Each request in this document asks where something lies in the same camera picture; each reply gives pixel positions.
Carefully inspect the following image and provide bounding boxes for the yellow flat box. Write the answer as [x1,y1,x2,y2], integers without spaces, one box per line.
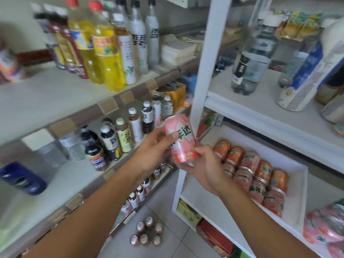
[177,200,202,229]

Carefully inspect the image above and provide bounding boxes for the red slim packet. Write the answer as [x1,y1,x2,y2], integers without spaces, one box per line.
[197,113,215,139]

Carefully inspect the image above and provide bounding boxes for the yellow goods box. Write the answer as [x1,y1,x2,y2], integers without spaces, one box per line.
[152,82,186,113]

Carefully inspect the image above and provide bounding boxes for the stack of folded paper bags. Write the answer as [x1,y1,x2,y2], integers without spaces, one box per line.
[160,34,197,69]

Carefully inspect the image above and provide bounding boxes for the person's right forearm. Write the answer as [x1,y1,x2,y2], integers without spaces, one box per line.
[215,182,320,258]

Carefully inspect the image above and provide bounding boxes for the clear dark-label bottle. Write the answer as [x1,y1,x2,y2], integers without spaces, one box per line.
[230,0,280,96]

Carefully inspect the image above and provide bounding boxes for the group of capped tea bottles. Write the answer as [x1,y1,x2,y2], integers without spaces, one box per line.
[35,95,174,172]

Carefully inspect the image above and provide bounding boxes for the green packet boxes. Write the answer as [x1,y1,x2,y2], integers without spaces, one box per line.
[231,247,253,258]

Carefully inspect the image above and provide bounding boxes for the small clear grey bottle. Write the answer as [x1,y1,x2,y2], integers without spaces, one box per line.
[278,51,310,88]

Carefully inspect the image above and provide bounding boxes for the person's left hand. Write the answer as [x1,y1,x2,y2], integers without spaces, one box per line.
[133,127,180,181]

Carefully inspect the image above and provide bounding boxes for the person's right hand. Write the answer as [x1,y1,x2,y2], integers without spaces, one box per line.
[177,144,229,197]

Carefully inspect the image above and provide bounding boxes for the tall dark bottle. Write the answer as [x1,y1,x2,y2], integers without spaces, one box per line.
[314,64,344,105]

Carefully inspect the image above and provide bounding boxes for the dark blue round bottle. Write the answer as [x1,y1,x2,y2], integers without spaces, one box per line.
[0,161,48,196]

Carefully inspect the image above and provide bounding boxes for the person's left forearm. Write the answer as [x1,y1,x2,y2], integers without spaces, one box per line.
[24,169,151,258]

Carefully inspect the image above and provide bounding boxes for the white plastic tray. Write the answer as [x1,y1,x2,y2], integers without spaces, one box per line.
[200,125,309,226]

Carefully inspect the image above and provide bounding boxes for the rows of small bottles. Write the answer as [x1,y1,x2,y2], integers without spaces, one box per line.
[119,162,167,210]

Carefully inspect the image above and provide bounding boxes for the row of tall drink bottles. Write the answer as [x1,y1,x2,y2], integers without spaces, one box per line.
[33,0,161,92]

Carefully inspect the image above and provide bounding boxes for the shrink-wrapped bottle pack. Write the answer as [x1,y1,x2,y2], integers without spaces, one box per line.
[129,216,164,246]

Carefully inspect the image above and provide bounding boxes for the blue goods packets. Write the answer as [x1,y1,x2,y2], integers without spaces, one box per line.
[181,73,198,93]

